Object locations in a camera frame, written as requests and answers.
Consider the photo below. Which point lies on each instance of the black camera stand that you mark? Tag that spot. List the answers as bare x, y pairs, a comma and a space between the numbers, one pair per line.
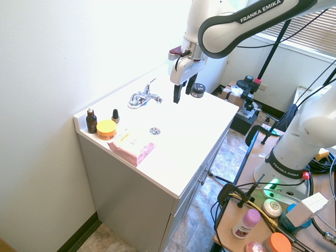
267, 60

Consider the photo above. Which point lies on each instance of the yellow lid cream jar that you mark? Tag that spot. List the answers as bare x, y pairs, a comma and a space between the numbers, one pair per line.
106, 129

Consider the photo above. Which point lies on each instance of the pink wipes packet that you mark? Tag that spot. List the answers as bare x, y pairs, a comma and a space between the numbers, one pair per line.
131, 148

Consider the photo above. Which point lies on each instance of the black lid jar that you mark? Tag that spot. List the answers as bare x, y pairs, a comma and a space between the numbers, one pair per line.
198, 90

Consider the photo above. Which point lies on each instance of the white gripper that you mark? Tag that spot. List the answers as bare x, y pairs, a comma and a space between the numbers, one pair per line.
183, 68

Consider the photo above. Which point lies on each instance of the pink round soap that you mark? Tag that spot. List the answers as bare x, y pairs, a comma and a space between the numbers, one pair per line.
254, 247

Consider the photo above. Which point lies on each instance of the white grey vanity cabinet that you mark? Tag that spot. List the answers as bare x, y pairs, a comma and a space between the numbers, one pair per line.
147, 157

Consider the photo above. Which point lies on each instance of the black clamp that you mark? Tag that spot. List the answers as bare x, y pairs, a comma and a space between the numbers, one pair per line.
256, 130
233, 190

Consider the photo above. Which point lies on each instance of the pink cap deodorant stick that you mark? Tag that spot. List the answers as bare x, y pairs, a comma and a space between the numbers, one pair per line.
246, 223

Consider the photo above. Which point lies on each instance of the brown dropper bottle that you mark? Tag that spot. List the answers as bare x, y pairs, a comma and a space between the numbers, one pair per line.
91, 122

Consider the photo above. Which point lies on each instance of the white cardboard box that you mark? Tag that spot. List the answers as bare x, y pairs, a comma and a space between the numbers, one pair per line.
307, 208

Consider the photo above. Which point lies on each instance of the round white soap tin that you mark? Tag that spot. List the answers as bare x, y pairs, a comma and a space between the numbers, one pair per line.
272, 208

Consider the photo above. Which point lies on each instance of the chrome sink drain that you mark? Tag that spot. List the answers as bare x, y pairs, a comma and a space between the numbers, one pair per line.
155, 130

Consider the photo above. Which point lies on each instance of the window blinds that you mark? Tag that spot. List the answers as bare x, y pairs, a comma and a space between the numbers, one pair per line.
302, 26

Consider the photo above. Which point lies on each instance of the chrome sink faucet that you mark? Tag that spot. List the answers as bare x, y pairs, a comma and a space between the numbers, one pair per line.
144, 96

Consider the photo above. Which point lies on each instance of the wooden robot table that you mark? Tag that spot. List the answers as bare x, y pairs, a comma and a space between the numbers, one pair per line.
252, 183

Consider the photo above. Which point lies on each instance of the dark red wrist camera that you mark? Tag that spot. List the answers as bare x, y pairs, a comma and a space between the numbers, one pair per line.
175, 52

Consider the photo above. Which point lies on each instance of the small black cap bottle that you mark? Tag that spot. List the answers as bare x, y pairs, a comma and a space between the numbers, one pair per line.
115, 116

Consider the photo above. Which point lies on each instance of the white Franka Panda arm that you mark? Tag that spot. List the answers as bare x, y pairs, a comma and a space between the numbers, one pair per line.
262, 31

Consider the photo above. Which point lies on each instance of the orange lid container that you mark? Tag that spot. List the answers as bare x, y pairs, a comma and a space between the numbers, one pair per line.
278, 242

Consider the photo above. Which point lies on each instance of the blue cup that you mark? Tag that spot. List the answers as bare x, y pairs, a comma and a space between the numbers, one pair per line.
295, 219

